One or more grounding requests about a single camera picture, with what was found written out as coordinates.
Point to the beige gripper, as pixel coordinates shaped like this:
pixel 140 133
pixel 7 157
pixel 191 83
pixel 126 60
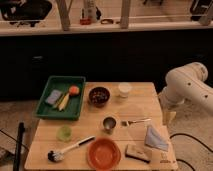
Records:
pixel 168 116

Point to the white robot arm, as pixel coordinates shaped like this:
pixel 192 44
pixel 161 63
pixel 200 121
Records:
pixel 185 82

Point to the white plastic cup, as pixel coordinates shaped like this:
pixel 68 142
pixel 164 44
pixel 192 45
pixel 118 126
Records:
pixel 124 89

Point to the small metal cup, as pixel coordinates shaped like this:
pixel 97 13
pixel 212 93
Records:
pixel 109 123

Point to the green plastic cup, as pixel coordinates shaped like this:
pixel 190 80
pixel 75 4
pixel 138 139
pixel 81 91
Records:
pixel 64 134

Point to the blue folded cloth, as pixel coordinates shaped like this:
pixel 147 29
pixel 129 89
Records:
pixel 153 139

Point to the dark maroon bowl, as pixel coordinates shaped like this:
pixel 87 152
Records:
pixel 99 96

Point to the orange plastic bowl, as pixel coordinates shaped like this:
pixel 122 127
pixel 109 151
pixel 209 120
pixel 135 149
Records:
pixel 103 154

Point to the orange toy fruit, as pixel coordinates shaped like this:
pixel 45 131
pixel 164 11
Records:
pixel 74 90

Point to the green plastic tray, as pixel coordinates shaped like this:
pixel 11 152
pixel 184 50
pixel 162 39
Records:
pixel 73 107

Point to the blue grey sponge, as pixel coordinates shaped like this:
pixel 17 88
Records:
pixel 53 97

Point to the white dish brush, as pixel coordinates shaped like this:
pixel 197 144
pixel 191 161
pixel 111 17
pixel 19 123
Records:
pixel 58 155

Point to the black pole stand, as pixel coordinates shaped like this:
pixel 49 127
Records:
pixel 17 157

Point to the black office chair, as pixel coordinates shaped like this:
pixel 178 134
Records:
pixel 25 12

